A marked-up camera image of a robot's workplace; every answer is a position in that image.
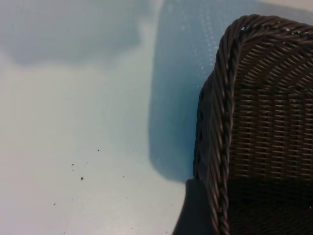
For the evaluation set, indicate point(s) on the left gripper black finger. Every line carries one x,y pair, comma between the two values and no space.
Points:
193,213

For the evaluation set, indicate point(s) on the dark brown wicker basket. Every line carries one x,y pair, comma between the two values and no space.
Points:
269,134

